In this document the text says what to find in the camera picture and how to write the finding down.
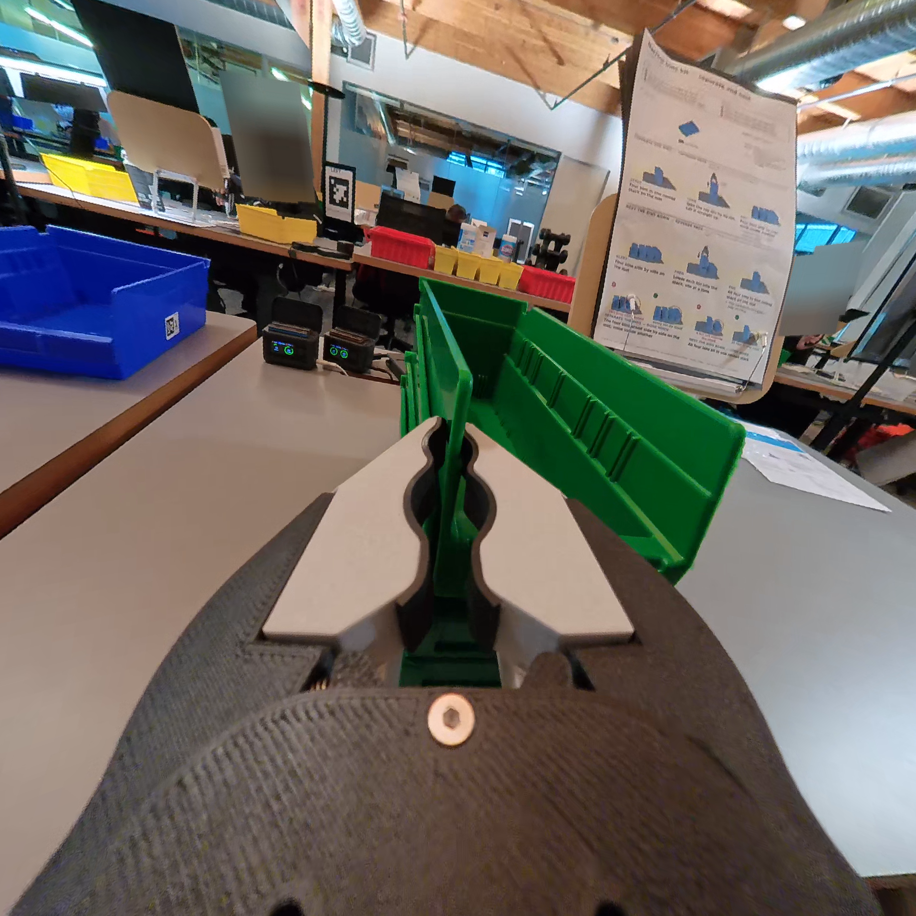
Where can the small yellow bin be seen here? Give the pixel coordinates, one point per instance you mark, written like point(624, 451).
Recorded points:
point(511, 276)
point(490, 270)
point(446, 260)
point(468, 265)

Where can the black dumbbell rack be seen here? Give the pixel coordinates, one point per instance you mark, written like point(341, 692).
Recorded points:
point(552, 252)

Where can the red plastic bin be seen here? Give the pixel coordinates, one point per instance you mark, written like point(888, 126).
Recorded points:
point(547, 285)
point(401, 247)

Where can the black charging case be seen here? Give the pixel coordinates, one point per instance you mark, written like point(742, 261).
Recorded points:
point(350, 349)
point(290, 347)

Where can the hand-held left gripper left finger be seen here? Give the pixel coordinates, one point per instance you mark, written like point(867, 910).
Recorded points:
point(343, 565)

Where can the grey desk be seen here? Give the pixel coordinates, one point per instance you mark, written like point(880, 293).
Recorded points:
point(71, 422)
point(179, 501)

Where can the silver spiral duct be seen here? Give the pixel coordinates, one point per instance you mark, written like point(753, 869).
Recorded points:
point(349, 21)
point(859, 150)

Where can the white and blue paper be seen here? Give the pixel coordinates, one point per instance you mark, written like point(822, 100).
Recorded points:
point(808, 465)

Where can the white wipes canister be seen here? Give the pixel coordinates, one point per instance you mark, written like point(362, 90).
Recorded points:
point(509, 247)

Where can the long wooden workbench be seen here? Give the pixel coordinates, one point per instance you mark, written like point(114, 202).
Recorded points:
point(215, 232)

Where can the black and white tag sign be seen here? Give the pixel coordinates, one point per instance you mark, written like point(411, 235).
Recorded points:
point(340, 193)

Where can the blue plastic bin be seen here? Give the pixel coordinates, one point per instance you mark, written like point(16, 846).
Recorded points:
point(93, 336)

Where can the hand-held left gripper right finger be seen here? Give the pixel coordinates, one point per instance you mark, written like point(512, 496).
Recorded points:
point(551, 565)

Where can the yellow plastic bin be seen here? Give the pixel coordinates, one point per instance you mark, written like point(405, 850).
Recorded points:
point(275, 225)
point(89, 179)

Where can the computer monitor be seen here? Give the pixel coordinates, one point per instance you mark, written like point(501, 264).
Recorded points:
point(894, 322)

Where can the black sheet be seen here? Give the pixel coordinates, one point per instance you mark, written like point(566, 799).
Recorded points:
point(136, 50)

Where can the silver duct with vent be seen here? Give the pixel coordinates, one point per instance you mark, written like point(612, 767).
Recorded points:
point(823, 36)

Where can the white sheet with blue pictures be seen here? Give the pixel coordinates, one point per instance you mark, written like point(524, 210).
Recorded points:
point(701, 215)

